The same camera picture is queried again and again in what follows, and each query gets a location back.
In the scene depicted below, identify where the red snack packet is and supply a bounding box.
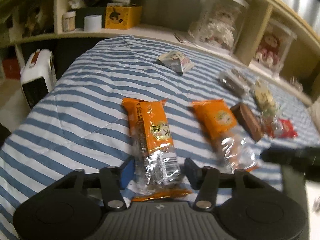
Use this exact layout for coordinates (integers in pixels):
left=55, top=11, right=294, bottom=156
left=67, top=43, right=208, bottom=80
left=266, top=118, right=298, bottom=138

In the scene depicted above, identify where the orange snack packet with barcode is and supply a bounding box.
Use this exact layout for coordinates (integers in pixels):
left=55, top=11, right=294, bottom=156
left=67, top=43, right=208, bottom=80
left=122, top=98, right=191, bottom=202

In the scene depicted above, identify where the clear green white candy packet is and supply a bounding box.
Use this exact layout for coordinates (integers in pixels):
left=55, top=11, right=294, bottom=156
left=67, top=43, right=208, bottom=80
left=260, top=103, right=283, bottom=131

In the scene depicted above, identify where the brown chocolate snack packet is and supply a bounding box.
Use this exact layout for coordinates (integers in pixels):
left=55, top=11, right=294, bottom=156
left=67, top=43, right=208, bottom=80
left=231, top=102, right=265, bottom=142

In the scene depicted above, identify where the orange snack packet with sticks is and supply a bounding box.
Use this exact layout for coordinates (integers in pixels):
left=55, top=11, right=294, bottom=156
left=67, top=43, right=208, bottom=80
left=191, top=99, right=258, bottom=173

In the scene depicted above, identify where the cream yellow snack packet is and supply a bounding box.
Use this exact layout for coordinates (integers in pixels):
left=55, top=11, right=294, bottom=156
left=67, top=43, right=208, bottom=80
left=254, top=79, right=277, bottom=111

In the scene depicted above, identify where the clear white pastry packet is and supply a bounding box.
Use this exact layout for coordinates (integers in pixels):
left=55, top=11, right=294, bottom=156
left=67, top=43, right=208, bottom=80
left=219, top=68, right=253, bottom=98

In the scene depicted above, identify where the blue white striped blanket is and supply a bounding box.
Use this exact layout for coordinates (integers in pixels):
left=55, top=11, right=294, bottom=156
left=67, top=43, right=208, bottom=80
left=1, top=36, right=305, bottom=239

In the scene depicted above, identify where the red doll display case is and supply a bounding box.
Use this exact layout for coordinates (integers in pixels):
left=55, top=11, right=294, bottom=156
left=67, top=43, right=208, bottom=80
left=253, top=18, right=297, bottom=76

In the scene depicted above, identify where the white space heater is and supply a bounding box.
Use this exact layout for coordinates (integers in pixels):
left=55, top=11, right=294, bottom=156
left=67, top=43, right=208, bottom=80
left=20, top=49, right=57, bottom=109

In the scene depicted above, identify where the wooden headboard shelf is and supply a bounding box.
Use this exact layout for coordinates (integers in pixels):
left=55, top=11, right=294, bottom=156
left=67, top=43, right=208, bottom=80
left=1, top=0, right=319, bottom=105

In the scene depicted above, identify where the white cylindrical cup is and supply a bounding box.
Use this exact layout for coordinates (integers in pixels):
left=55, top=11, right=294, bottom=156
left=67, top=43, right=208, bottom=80
left=84, top=15, right=102, bottom=33

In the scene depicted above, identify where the yellow storage box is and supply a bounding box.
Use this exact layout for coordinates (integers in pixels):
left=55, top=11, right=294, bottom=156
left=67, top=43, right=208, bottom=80
left=105, top=6, right=143, bottom=30

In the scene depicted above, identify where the white doll display case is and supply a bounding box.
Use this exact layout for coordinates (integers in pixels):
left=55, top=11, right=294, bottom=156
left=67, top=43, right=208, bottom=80
left=187, top=0, right=249, bottom=54

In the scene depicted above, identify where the small brown jar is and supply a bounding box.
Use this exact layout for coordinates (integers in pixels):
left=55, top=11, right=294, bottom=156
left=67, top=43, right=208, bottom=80
left=62, top=11, right=76, bottom=32

